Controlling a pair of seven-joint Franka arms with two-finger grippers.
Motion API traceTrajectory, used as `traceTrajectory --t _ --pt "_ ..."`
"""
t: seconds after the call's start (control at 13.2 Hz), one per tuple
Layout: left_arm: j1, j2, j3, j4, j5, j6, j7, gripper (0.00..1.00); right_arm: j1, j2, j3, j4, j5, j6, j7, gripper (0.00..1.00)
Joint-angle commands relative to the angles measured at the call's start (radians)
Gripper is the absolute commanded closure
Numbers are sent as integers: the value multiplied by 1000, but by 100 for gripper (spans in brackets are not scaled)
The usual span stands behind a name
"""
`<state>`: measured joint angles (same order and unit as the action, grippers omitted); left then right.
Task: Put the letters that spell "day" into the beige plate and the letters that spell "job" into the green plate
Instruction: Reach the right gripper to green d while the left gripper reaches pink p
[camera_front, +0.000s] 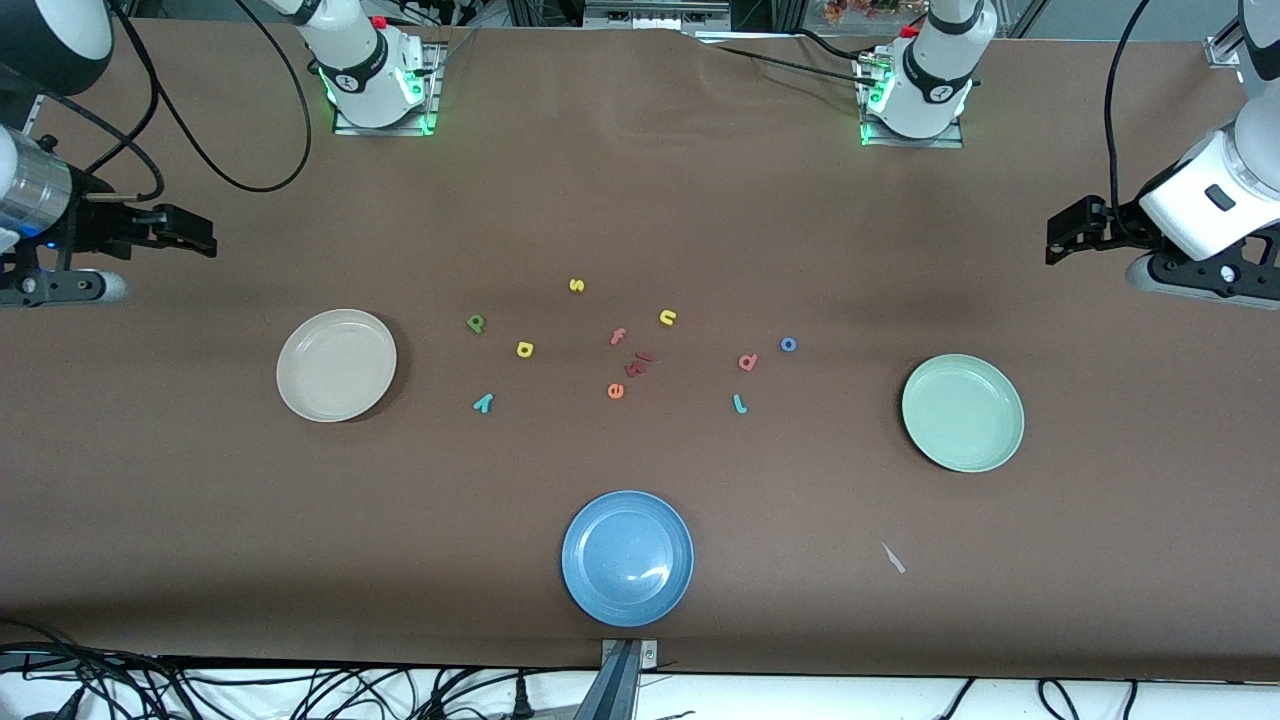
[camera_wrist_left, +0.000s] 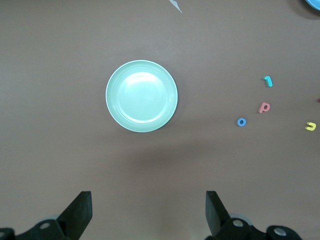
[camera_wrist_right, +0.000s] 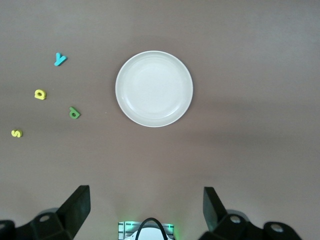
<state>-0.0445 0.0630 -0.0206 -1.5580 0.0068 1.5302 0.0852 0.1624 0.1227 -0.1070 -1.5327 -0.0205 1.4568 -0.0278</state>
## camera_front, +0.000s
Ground beige round plate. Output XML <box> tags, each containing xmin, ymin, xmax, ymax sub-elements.
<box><xmin>276</xmin><ymin>308</ymin><xmax>398</xmax><ymax>423</ymax></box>

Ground pale green round plate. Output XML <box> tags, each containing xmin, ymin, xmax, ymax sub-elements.
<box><xmin>901</xmin><ymin>353</ymin><xmax>1026</xmax><ymax>473</ymax></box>

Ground orange artificial flowers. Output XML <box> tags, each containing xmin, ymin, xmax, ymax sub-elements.
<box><xmin>825</xmin><ymin>0</ymin><xmax>926</xmax><ymax>26</ymax></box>

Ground brown table cover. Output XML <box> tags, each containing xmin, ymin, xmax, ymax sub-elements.
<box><xmin>0</xmin><ymin>18</ymin><xmax>1280</xmax><ymax>683</ymax></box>

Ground grey metal box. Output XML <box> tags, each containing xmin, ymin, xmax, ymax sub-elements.
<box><xmin>585</xmin><ymin>0</ymin><xmax>731</xmax><ymax>31</ymax></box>

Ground blue round plate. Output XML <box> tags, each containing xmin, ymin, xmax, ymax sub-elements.
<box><xmin>561</xmin><ymin>489</ymin><xmax>695</xmax><ymax>629</ymax></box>

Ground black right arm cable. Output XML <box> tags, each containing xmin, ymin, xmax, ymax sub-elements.
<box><xmin>60</xmin><ymin>0</ymin><xmax>313</xmax><ymax>206</ymax></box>

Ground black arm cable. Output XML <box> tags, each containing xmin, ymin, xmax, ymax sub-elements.
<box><xmin>1103</xmin><ymin>0</ymin><xmax>1156</xmax><ymax>241</ymax></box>
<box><xmin>60</xmin><ymin>0</ymin><xmax>313</xmax><ymax>206</ymax></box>

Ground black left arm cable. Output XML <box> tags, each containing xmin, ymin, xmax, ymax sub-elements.
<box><xmin>1103</xmin><ymin>0</ymin><xmax>1156</xmax><ymax>241</ymax></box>

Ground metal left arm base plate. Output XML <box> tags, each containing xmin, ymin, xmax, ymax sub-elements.
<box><xmin>858</xmin><ymin>55</ymin><xmax>966</xmax><ymax>149</ymax></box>

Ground aluminium frame profile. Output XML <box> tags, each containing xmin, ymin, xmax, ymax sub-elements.
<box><xmin>1205</xmin><ymin>20</ymin><xmax>1246</xmax><ymax>71</ymax></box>

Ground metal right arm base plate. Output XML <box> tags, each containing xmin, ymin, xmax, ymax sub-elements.
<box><xmin>332</xmin><ymin>45</ymin><xmax>441</xmax><ymax>136</ymax></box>

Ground black table cable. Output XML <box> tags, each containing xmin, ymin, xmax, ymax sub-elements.
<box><xmin>712</xmin><ymin>42</ymin><xmax>873</xmax><ymax>81</ymax></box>
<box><xmin>790</xmin><ymin>28</ymin><xmax>879</xmax><ymax>63</ymax></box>

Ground black floor cable tangle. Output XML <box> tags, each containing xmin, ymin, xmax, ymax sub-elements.
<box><xmin>0</xmin><ymin>620</ymin><xmax>601</xmax><ymax>720</ymax></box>

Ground grey metal camera bracket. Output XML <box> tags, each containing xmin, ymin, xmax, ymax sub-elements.
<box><xmin>600</xmin><ymin>638</ymin><xmax>659</xmax><ymax>720</ymax></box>

